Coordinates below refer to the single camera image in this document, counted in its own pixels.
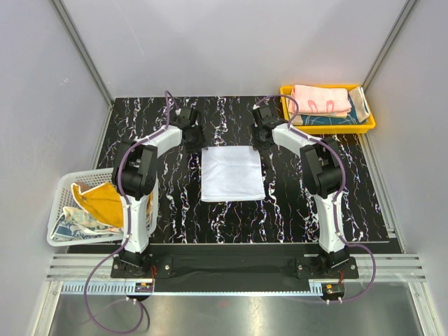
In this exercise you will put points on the orange connector box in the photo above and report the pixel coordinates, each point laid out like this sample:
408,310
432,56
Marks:
144,287
333,290

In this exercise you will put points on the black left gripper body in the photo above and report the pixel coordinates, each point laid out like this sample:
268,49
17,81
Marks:
197,140

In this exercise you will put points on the yellow plastic tray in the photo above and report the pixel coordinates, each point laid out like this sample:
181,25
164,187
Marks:
330,129

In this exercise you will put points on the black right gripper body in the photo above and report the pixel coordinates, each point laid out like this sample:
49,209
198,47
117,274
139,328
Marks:
257,143

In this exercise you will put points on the pink white rabbit towel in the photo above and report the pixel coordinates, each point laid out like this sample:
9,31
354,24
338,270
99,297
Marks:
320,101

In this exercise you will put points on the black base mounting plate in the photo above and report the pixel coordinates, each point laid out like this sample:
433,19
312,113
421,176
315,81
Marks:
125,266

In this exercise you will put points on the light blue white towel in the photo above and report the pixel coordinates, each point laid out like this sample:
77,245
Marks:
231,174

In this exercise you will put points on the right orange connector box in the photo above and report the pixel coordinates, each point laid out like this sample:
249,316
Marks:
333,290

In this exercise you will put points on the blue white patterned towel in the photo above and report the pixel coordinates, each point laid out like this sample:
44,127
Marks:
76,224

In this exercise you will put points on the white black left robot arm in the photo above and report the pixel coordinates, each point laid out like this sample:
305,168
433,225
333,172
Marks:
135,172

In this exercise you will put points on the left orange connector box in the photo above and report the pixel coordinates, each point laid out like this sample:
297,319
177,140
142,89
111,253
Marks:
144,287

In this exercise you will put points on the yellow brown bear towel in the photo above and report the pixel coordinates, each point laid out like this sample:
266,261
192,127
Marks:
103,204

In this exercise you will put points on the aluminium frame rail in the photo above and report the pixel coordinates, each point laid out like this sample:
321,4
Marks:
389,267

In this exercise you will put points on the white plastic laundry basket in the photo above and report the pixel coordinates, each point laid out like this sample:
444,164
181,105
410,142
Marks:
63,197

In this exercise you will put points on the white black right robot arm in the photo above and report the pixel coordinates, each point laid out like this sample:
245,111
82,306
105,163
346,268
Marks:
323,173

